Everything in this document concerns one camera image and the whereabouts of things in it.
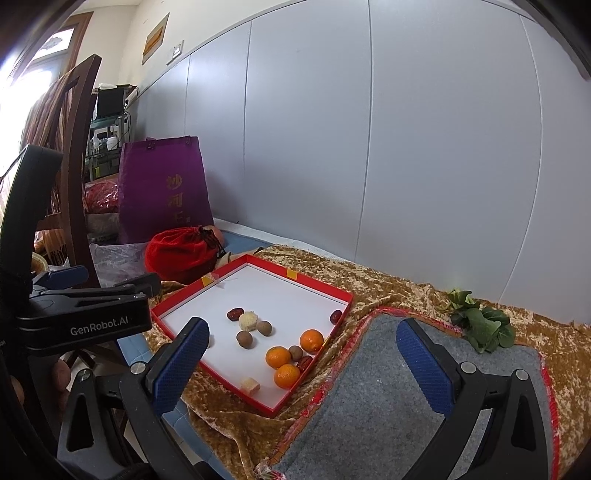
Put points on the reddish brown sweet potato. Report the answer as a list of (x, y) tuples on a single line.
[(60, 376)]

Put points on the striped cloth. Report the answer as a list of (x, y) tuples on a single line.
[(51, 120)]

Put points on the red date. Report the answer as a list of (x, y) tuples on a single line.
[(304, 363), (234, 314), (335, 316)]

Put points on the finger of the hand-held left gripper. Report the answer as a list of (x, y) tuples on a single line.
[(67, 276), (134, 288)]

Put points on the wooden framed window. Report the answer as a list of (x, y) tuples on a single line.
[(55, 41)]

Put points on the dark wooden chair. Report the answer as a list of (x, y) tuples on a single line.
[(85, 138)]

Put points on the grey felt mat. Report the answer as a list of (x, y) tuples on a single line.
[(369, 415)]

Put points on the orange mandarin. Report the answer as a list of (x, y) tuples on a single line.
[(311, 340), (286, 375), (278, 357)]

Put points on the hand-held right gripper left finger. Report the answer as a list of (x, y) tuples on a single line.
[(180, 364)]

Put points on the quilted bed pad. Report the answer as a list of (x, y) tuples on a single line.
[(134, 348)]

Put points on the black box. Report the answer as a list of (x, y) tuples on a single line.
[(111, 102)]

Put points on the purple fabric bag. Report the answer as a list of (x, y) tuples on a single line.
[(161, 194)]

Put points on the leafy green vegetable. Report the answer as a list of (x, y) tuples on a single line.
[(485, 325)]

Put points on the clear plastic bag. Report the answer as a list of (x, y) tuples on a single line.
[(117, 263)]

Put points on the metal shelf rack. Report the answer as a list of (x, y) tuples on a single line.
[(111, 143)]

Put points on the gold velvet cloth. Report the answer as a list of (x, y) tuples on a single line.
[(406, 295)]

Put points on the yellow framed wall panel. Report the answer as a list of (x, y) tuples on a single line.
[(155, 39)]

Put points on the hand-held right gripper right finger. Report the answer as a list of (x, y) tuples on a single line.
[(425, 364)]

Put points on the brown longan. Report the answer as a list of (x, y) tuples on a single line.
[(295, 353), (264, 328), (244, 339)]

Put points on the wall switch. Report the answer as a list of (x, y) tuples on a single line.
[(175, 51)]

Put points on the pale tofu cube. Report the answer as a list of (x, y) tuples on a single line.
[(250, 384)]

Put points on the red box with white inside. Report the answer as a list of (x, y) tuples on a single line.
[(277, 300)]

